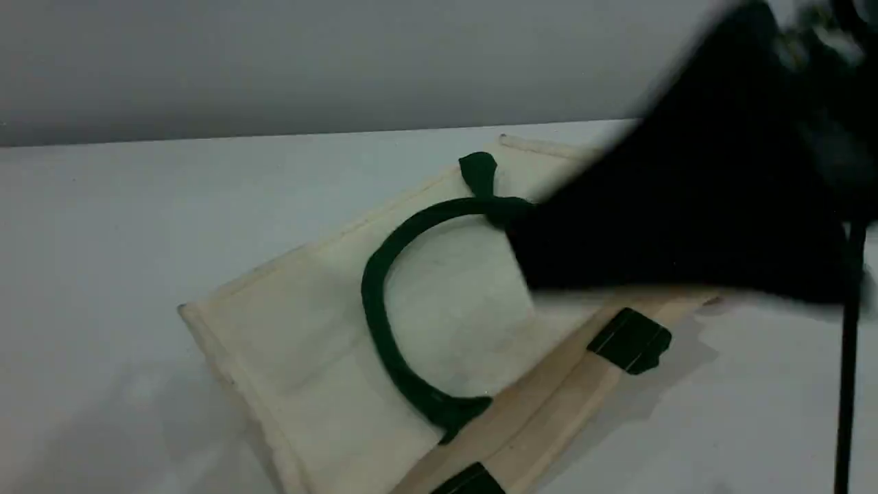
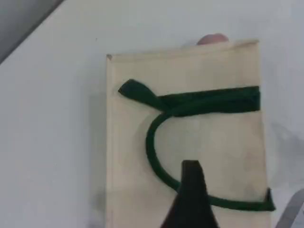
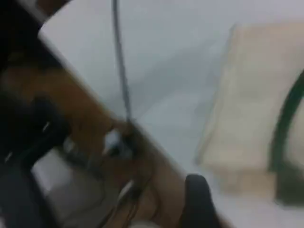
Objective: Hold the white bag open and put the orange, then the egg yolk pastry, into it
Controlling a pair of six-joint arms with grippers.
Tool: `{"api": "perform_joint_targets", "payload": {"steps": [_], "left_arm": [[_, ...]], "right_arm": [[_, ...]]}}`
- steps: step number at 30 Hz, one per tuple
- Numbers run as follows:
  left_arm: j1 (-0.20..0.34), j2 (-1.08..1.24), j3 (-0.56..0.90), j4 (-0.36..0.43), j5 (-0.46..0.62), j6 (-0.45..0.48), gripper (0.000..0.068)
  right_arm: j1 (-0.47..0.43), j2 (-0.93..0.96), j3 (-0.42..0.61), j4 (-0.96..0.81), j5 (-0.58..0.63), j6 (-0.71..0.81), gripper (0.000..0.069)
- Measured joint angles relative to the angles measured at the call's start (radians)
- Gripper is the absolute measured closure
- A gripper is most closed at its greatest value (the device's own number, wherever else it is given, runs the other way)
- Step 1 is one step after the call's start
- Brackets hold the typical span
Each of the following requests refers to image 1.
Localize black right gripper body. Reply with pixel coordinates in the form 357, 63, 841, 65
506, 3, 853, 306

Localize cream canvas bag green handles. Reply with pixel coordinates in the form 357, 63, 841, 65
177, 134, 724, 494

